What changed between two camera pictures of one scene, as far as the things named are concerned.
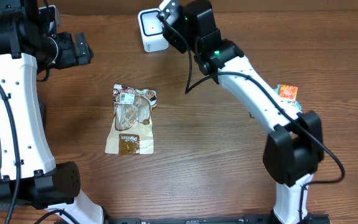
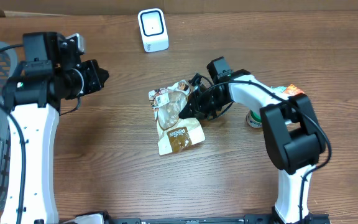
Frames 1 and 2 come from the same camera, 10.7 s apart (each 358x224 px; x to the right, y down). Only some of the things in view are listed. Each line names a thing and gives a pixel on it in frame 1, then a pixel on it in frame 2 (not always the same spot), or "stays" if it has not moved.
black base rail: x=212 y=219 stays
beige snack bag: x=132 y=133 to x=173 y=132
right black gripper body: x=181 y=43 to x=210 y=102
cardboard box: x=219 y=7 stays
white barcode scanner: x=151 y=30 stays
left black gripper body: x=68 y=53 to x=87 y=79
